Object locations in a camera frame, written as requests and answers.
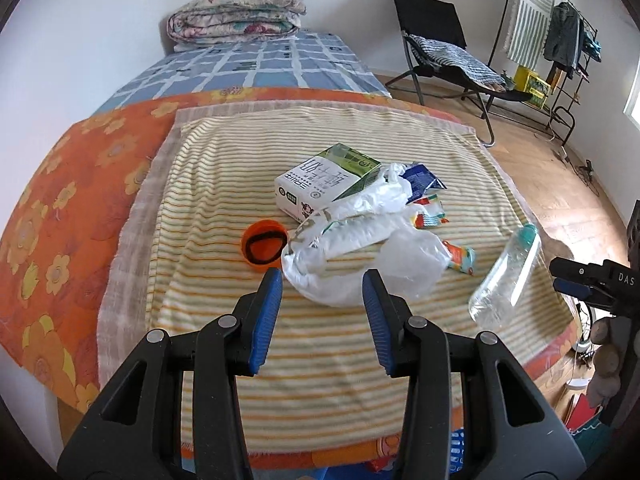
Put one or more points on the teal hanging garment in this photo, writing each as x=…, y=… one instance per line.
x=592, y=47

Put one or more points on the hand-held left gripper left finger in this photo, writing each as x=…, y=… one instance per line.
x=267, y=310

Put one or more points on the yellow striped blanket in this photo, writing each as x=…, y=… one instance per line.
x=325, y=360

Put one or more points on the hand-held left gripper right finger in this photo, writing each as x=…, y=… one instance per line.
x=377, y=320

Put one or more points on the window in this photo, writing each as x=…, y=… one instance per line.
x=632, y=105

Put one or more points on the blue plastic basket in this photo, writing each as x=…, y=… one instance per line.
x=459, y=445

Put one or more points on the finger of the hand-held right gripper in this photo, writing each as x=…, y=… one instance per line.
x=575, y=267
x=570, y=287

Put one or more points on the long white colourful-end wrapper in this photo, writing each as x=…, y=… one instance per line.
x=360, y=232

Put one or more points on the clear plastic bag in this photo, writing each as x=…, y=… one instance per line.
x=415, y=260

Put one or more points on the person's right hand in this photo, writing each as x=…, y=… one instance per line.
x=605, y=355

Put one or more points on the black folding chair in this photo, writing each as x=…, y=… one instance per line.
x=430, y=10

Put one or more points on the green white milk carton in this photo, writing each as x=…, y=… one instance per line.
x=320, y=180

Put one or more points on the teal bag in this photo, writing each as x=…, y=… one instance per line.
x=595, y=442

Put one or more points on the black clothes rack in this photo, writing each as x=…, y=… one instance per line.
x=562, y=112

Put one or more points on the blue snack wrapper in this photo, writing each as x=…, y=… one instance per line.
x=417, y=177

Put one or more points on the clear plastic bottle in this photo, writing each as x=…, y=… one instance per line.
x=505, y=280

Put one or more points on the checked chair cushion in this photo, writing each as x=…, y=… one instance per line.
x=455, y=57

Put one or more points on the beige fringed cloth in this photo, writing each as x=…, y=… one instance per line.
x=135, y=240

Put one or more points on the dark hanging jacket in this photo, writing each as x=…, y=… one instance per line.
x=562, y=35

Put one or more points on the folded floral quilt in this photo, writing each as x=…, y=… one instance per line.
x=235, y=15

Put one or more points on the yellow plastic crate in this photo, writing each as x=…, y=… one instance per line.
x=530, y=80

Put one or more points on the green striped hanging towel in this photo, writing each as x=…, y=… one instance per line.
x=530, y=20

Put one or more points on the orange plastic cap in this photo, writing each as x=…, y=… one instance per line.
x=265, y=250

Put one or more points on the small colourful wrapper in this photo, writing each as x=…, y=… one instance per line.
x=462, y=260

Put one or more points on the red folder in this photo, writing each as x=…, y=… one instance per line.
x=585, y=412

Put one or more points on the white plastic bag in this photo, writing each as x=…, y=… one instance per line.
x=370, y=192

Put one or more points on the blue checked bedsheet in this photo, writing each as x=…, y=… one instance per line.
x=260, y=65

